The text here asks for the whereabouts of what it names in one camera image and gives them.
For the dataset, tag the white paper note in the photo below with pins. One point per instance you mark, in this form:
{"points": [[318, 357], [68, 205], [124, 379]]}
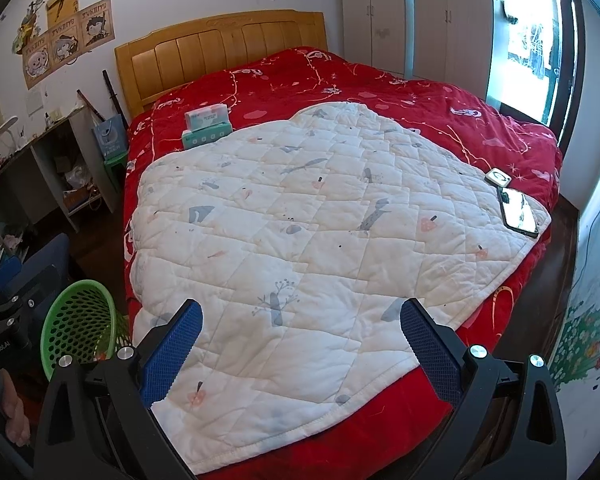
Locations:
{"points": [[35, 101]]}

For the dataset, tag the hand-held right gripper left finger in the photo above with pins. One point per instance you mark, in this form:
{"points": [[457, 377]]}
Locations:
{"points": [[172, 350]]}

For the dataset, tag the white desk lamp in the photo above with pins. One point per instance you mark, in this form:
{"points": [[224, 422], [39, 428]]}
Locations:
{"points": [[7, 122]]}

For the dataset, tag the blue chair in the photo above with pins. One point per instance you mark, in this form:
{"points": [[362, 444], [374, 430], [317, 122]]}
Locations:
{"points": [[50, 260]]}

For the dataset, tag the white two-door wardrobe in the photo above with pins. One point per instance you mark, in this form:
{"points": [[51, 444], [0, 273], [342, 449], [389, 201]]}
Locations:
{"points": [[375, 15], [450, 25]]}

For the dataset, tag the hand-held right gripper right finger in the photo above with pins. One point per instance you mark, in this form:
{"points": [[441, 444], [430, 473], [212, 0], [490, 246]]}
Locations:
{"points": [[430, 350]]}

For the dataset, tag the teal tissue pack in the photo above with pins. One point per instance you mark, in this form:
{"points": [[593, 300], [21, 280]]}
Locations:
{"points": [[205, 137]]}

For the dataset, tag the blue-grey box on stool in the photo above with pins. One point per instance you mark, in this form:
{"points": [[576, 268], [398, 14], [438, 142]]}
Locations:
{"points": [[110, 140]]}

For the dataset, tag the wooden bed headboard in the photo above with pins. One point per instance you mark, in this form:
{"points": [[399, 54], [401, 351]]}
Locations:
{"points": [[220, 45]]}

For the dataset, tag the yellow wall poster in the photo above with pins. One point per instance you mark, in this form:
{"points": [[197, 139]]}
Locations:
{"points": [[62, 2]]}

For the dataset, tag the white desk with shelves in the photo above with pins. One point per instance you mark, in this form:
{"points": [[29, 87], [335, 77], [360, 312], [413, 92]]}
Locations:
{"points": [[45, 170]]}

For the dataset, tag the red printed blanket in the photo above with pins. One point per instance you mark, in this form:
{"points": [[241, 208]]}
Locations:
{"points": [[405, 107]]}

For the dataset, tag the white plastic bag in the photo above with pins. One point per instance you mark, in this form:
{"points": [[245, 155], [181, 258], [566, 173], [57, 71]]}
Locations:
{"points": [[75, 179]]}

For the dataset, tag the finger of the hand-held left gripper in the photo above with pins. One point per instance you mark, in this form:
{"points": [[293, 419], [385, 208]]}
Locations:
{"points": [[2, 275]]}

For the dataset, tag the green plastic stool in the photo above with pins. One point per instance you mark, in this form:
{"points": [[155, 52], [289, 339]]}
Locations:
{"points": [[115, 162]]}

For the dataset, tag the white quilted blanket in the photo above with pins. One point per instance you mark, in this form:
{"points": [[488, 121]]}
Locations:
{"points": [[305, 210]]}

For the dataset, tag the person's left hand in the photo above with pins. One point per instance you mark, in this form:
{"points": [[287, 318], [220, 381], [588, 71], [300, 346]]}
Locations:
{"points": [[17, 420]]}

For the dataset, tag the brown three-figure wall poster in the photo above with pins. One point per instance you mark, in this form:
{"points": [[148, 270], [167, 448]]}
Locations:
{"points": [[65, 45]]}

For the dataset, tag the black smartphone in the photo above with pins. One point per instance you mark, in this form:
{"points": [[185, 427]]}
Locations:
{"points": [[517, 212]]}

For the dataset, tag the green plastic basket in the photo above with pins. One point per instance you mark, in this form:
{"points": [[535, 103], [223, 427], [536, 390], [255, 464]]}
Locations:
{"points": [[87, 287]]}

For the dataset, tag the window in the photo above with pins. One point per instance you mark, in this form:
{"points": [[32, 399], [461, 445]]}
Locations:
{"points": [[522, 45]]}

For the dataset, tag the cartoon figure wall sticker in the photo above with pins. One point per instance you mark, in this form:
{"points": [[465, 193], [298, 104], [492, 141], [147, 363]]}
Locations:
{"points": [[27, 25]]}

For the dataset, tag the white tissue pack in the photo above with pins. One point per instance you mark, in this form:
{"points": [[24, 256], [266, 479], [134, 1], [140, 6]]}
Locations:
{"points": [[207, 117]]}

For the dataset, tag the dark stick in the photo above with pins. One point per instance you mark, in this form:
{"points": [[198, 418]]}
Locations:
{"points": [[114, 97]]}

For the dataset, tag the small white device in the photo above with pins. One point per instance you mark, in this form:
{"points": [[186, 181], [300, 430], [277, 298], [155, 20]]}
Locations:
{"points": [[498, 177]]}

